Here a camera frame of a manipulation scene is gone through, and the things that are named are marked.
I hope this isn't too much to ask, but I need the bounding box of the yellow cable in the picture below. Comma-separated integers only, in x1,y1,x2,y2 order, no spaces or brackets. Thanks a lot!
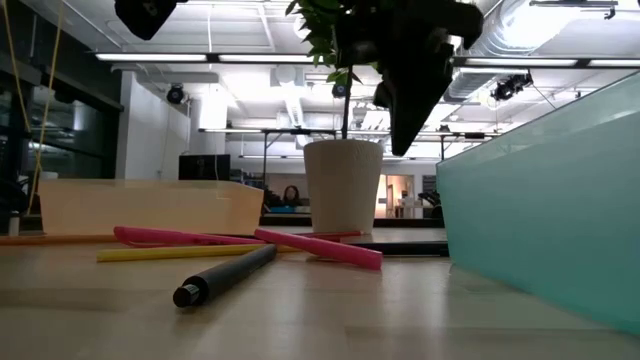
0,0,66,216

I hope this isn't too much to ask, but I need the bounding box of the green translucent plastic tray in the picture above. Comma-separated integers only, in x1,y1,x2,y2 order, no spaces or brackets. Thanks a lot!
435,69,640,336

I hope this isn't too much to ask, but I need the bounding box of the black monitor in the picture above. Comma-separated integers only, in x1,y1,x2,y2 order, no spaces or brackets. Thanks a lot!
178,153,232,182

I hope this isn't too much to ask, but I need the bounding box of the black background frame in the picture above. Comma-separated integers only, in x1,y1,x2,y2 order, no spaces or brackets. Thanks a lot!
198,127,501,162

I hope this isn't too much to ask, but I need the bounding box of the ceiling light strip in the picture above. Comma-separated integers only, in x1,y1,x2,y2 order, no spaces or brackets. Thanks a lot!
452,57,640,69
94,52,314,64

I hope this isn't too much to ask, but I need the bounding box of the black aluminium table frame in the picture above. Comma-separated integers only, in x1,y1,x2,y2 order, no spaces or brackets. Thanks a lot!
0,213,446,234

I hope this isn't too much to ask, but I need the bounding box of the pink pen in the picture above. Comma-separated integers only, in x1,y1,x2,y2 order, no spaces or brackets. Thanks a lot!
253,228,384,272
113,225,266,249

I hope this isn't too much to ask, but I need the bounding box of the thick black pen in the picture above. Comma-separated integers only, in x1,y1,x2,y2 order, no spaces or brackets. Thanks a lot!
172,243,279,309

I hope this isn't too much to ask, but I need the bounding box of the green leafy plant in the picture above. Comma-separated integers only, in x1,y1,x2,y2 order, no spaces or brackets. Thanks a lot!
284,0,396,140

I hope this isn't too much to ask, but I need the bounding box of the silver ventilation duct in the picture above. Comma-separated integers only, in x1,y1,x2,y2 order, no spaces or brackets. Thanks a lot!
444,0,556,104

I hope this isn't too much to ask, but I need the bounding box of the orange translucent plastic tray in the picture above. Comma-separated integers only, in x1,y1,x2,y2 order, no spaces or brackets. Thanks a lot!
38,178,265,237

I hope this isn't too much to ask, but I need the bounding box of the yellow pencil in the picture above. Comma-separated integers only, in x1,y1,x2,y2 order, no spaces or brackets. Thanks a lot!
96,243,301,264

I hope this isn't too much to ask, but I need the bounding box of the person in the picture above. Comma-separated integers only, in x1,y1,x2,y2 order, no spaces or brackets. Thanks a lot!
281,184,304,208

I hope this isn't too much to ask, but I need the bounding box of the white ribbed plant pot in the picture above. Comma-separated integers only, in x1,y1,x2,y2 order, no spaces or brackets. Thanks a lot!
302,138,385,235

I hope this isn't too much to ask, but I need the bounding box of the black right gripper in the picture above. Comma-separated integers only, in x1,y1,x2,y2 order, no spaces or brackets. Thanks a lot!
333,0,485,157

